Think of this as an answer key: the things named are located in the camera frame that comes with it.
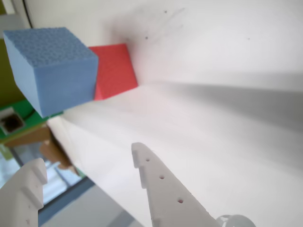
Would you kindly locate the white gripper finger with holes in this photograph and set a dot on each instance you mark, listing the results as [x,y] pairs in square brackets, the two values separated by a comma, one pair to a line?
[170,201]

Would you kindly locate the white toothed gripper finger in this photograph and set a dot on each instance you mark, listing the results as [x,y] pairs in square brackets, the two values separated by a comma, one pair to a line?
[19,201]

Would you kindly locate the blue foam cube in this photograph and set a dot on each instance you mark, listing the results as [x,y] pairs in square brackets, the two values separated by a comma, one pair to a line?
[61,82]

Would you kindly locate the red foam cube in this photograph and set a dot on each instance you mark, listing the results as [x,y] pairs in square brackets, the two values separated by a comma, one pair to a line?
[116,71]

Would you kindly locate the brown wooden stand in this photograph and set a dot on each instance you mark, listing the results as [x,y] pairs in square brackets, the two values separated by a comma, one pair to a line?
[35,136]

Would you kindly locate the green board with socket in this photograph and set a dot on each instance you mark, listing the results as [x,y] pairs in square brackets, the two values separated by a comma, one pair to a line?
[28,120]

